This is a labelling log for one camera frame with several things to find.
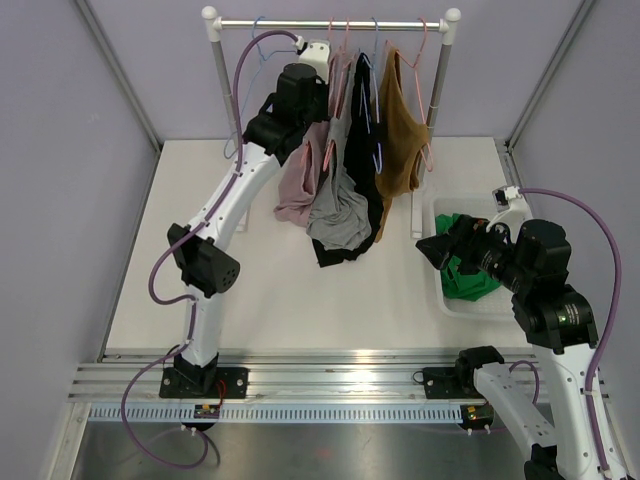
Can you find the white plastic basket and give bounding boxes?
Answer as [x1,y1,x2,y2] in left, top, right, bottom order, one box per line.
[425,193,514,322]

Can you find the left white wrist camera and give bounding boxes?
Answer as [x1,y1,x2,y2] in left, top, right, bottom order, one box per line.
[294,36,331,83]

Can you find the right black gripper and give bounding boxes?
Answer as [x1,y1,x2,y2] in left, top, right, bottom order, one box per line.
[416,213,532,292]

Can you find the pink hanger with brown top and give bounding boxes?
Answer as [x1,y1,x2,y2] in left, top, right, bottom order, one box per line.
[383,17,435,173]

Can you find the blue hanger with black top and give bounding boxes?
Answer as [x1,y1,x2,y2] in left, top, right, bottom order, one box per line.
[359,17,383,174]

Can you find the green tank top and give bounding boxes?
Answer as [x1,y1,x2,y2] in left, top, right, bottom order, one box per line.
[433,212,503,302]

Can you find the white slotted cable duct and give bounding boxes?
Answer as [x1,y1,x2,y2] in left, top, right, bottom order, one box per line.
[89,402,462,424]

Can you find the pink tank top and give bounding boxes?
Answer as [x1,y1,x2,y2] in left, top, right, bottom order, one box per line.
[272,54,341,229]

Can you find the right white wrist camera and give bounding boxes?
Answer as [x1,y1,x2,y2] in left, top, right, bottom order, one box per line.
[486,186,533,232]

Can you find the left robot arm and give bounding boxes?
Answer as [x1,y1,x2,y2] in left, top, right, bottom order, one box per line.
[160,61,330,398]

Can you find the grey tank top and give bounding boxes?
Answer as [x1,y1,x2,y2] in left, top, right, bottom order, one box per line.
[306,60,371,251]

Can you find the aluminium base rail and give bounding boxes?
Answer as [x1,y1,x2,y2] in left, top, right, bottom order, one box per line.
[68,348,458,403]

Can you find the light blue hanger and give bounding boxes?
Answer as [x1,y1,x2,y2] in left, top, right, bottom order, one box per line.
[223,44,294,160]

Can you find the brown tank top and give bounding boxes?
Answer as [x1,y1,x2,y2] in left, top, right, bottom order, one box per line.
[375,47,430,242]

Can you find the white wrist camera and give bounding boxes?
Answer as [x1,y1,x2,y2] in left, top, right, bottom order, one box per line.
[294,36,331,83]
[486,186,533,232]

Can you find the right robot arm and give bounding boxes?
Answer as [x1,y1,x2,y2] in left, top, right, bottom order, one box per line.
[416,215,629,479]

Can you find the white and metal clothes rack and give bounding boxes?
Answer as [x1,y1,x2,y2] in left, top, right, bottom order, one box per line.
[201,6,462,239]

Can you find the black tank top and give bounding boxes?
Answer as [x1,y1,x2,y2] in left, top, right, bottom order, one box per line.
[312,54,383,268]

